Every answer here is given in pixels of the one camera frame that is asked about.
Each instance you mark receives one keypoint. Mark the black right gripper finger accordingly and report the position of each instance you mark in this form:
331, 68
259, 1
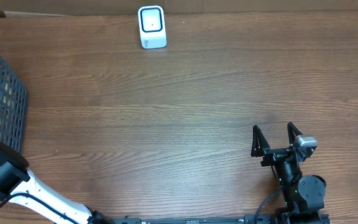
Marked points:
259, 144
293, 134

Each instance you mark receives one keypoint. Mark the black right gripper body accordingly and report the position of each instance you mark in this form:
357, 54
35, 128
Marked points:
274, 157

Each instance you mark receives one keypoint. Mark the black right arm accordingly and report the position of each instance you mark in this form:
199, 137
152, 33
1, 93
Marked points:
303, 194

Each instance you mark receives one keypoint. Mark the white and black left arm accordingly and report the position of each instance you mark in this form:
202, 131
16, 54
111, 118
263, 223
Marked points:
19, 185

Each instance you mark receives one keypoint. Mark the white barcode scanner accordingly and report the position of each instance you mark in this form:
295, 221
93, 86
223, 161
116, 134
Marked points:
152, 27

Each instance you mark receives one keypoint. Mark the grey plastic basket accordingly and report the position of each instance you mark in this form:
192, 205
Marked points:
13, 107

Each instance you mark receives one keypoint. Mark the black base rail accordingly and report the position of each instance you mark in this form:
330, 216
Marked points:
197, 220

